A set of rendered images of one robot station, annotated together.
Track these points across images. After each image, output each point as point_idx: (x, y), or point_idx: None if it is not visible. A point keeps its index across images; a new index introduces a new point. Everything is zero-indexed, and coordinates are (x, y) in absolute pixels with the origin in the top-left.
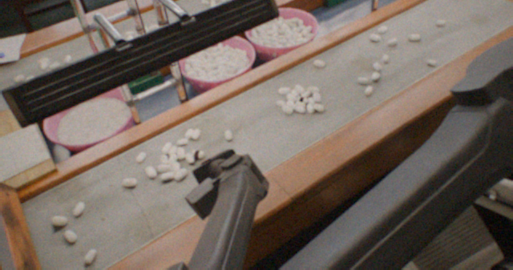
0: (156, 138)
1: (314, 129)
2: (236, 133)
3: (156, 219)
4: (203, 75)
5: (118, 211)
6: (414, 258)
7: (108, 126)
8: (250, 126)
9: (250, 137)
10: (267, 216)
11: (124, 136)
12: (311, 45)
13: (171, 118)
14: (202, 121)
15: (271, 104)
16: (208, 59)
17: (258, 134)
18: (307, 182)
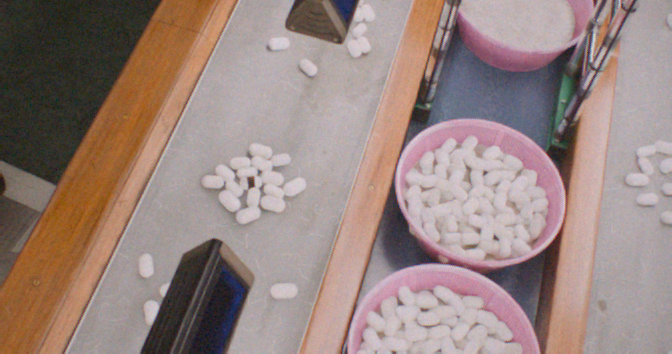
0: (402, 24)
1: (195, 145)
2: (304, 82)
3: None
4: (465, 158)
5: None
6: (0, 201)
7: (487, 12)
8: (295, 103)
9: (278, 86)
10: None
11: None
12: (333, 326)
13: (406, 42)
14: (371, 76)
15: (298, 157)
16: (499, 196)
17: (272, 96)
18: (145, 45)
